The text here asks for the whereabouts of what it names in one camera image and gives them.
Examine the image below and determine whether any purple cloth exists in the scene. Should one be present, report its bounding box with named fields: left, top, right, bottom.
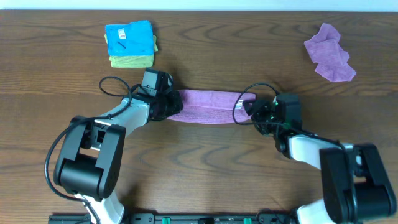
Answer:
left=168, top=90, right=256, bottom=124
left=304, top=23, right=356, bottom=83

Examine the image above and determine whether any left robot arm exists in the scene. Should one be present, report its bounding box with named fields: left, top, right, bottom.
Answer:
left=44, top=68, right=183, bottom=223

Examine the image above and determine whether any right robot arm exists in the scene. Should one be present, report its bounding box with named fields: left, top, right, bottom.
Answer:
left=242, top=95, right=397, bottom=223

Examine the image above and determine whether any folded green cloth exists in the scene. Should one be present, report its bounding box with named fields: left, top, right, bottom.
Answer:
left=104, top=34, right=158, bottom=68

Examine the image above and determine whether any folded blue cloth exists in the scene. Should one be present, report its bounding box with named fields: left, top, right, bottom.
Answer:
left=105, top=21, right=155, bottom=56

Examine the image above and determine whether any crumpled purple cloth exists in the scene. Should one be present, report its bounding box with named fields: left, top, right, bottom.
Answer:
left=304, top=23, right=356, bottom=83

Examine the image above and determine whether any right camera cable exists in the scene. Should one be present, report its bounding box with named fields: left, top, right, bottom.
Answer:
left=231, top=82, right=358, bottom=224

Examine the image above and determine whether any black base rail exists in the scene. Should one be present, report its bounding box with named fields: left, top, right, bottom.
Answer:
left=47, top=212, right=299, bottom=224

